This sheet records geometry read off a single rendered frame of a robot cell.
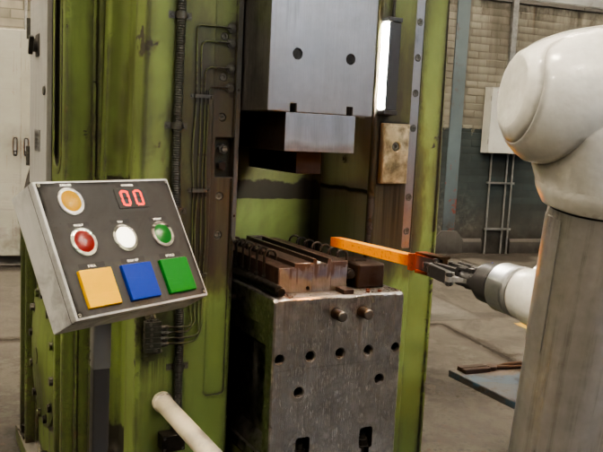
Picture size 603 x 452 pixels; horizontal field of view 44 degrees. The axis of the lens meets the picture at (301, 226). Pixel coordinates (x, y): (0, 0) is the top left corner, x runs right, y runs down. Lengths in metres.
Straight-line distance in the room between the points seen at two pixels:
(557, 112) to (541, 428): 0.34
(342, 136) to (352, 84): 0.13
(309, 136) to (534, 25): 7.76
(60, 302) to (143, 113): 0.60
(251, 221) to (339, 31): 0.72
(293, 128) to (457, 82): 7.13
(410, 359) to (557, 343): 1.55
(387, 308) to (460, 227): 7.09
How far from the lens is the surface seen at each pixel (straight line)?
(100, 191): 1.57
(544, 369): 0.83
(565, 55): 0.73
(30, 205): 1.50
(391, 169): 2.15
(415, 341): 2.34
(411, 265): 1.57
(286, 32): 1.85
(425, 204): 2.27
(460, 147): 8.96
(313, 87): 1.88
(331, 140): 1.90
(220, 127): 1.92
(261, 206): 2.36
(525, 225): 9.52
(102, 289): 1.47
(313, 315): 1.87
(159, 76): 1.87
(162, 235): 1.61
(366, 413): 2.04
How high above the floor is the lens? 1.31
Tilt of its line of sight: 7 degrees down
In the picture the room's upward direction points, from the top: 3 degrees clockwise
